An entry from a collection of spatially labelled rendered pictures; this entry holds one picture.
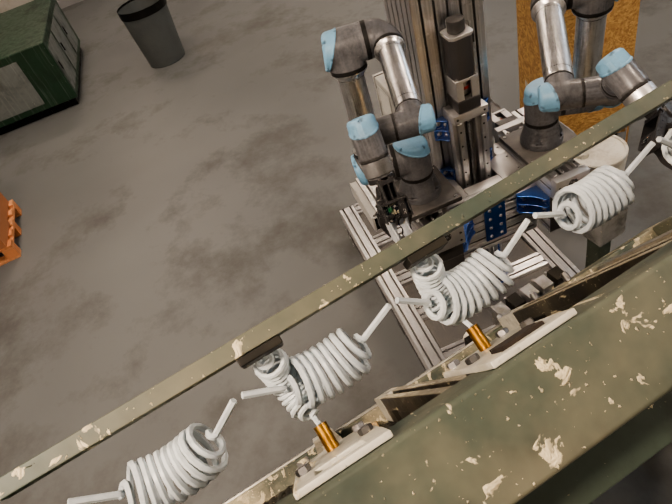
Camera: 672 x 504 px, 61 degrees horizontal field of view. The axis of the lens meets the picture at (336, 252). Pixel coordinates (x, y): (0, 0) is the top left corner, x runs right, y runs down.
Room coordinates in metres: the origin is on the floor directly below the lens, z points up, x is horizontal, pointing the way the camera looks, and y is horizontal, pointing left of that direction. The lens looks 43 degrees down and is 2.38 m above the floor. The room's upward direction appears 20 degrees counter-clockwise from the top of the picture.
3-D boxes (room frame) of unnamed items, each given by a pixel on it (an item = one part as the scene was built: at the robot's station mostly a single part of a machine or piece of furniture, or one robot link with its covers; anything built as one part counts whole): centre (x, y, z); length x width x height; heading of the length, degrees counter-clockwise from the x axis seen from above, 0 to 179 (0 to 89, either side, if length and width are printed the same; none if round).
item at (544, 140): (1.63, -0.86, 1.09); 0.15 x 0.15 x 0.10
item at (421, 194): (1.59, -0.37, 1.09); 0.15 x 0.15 x 0.10
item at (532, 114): (1.62, -0.87, 1.20); 0.13 x 0.12 x 0.14; 68
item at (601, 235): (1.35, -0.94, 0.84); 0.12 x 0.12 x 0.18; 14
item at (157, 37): (6.46, 1.02, 0.32); 0.52 x 0.50 x 0.64; 92
